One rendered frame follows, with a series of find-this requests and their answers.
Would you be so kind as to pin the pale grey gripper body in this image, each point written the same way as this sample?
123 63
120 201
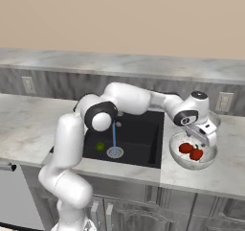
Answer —
200 135

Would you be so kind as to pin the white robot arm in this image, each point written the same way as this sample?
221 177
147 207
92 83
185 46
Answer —
68 135

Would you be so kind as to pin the red bell pepper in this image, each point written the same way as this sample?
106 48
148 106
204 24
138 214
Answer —
196 154
185 148

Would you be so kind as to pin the clear glass bowl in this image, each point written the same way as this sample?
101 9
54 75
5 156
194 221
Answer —
178 158

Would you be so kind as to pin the black kitchen sink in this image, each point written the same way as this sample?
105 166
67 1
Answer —
140 139

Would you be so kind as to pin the green lime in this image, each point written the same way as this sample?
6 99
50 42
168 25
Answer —
100 146

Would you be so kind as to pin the grey cupboard door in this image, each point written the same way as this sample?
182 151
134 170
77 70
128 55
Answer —
100 214
220 217
146 217

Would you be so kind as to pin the blue water stream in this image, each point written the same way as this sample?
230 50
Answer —
114 135

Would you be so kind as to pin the grey dishwasher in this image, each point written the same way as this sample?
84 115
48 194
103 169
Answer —
19 199

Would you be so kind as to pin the white wall outlet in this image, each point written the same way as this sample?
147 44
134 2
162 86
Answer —
224 101
28 84

